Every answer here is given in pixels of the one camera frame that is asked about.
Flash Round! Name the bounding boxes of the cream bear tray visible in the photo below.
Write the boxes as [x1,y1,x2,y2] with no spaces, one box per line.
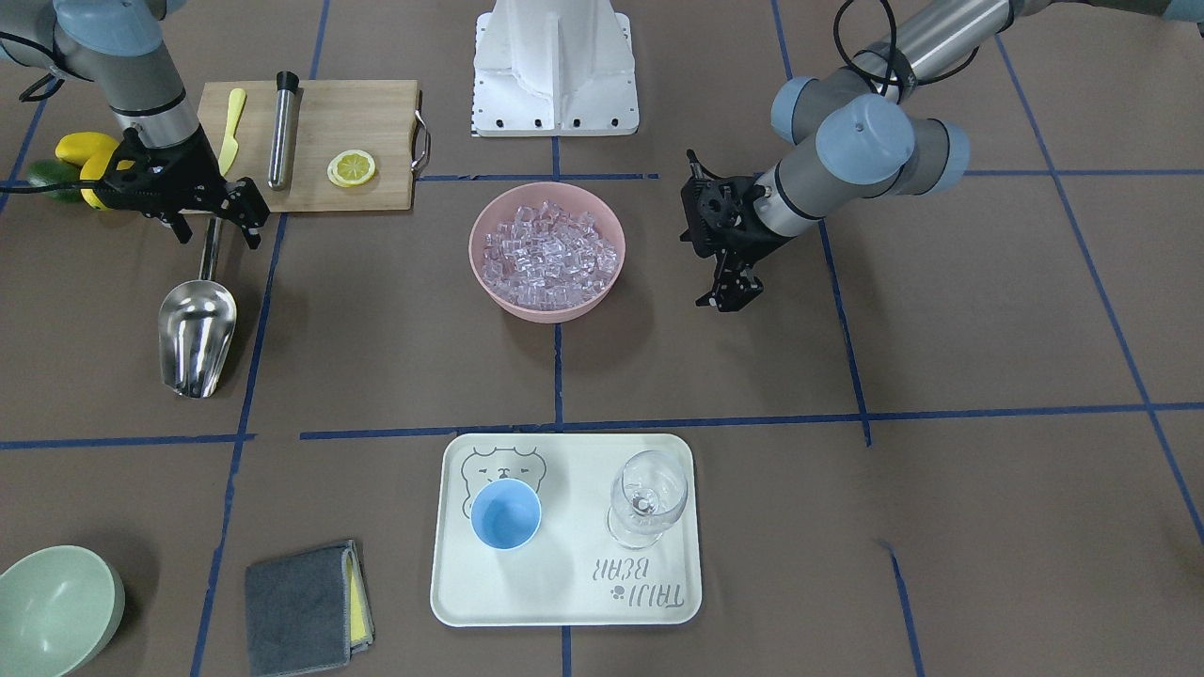
[430,432,704,626]

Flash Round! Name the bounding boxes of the steel ice scoop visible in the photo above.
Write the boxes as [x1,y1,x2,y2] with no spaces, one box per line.
[157,217,238,399]

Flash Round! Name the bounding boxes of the yellow plastic knife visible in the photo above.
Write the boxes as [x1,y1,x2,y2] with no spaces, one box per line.
[218,88,246,176]

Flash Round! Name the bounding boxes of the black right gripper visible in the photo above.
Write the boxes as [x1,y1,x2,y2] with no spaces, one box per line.
[93,126,272,251]

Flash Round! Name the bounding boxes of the grey yellow folded cloth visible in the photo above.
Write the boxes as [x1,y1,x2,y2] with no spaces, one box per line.
[244,540,374,676]

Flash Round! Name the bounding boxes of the clear ice cubes pile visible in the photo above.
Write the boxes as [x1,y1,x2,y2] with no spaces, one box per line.
[476,200,620,312]

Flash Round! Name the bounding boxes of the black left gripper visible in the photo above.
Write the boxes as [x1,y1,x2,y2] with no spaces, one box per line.
[681,151,787,311]

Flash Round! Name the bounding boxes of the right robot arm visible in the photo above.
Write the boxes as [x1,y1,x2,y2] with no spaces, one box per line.
[1,1,270,249]

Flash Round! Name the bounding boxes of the yellow lemon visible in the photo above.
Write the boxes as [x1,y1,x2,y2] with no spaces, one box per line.
[79,147,116,211]

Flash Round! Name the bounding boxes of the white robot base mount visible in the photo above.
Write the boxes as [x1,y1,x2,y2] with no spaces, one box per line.
[470,1,641,137]

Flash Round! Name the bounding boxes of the green bowl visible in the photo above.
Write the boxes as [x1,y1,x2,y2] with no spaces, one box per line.
[1,544,125,676]

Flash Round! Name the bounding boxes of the pink bowl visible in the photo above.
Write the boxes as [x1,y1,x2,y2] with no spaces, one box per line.
[468,181,626,324]

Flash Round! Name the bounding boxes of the lemon slice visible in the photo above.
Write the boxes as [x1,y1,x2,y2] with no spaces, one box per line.
[326,151,377,188]

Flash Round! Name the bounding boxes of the steel muddler black cap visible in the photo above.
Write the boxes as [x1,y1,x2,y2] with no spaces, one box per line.
[267,71,301,192]

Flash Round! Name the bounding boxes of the clear wine glass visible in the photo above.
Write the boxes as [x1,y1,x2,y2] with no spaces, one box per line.
[607,449,689,551]

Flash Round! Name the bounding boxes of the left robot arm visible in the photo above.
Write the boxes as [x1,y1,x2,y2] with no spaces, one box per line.
[681,1,1046,312]

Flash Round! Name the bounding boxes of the blue plastic cup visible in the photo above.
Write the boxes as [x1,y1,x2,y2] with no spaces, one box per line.
[470,479,543,551]

